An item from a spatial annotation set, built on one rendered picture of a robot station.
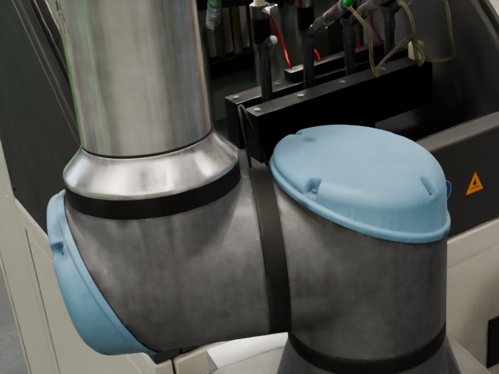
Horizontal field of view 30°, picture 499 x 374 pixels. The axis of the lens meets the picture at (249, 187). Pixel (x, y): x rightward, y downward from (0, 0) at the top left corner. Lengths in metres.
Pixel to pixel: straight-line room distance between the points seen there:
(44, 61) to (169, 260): 0.69
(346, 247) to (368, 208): 0.03
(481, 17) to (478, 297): 0.44
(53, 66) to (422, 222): 0.72
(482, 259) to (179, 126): 0.99
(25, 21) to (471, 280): 0.78
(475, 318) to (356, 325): 0.94
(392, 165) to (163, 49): 0.17
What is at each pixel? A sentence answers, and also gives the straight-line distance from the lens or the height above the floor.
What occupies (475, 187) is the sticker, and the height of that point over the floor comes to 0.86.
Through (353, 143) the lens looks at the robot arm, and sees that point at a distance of 0.64.
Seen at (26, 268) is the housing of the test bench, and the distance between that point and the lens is 1.80.
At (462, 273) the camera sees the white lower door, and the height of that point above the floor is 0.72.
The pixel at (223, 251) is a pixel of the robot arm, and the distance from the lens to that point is 0.59.
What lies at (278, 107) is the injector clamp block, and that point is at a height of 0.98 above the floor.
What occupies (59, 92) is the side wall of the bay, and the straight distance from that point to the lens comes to 1.21.
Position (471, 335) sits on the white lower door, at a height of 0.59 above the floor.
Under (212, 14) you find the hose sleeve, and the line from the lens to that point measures 1.27.
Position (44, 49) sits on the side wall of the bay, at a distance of 1.24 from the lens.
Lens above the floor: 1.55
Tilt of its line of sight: 28 degrees down
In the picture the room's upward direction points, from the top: 6 degrees counter-clockwise
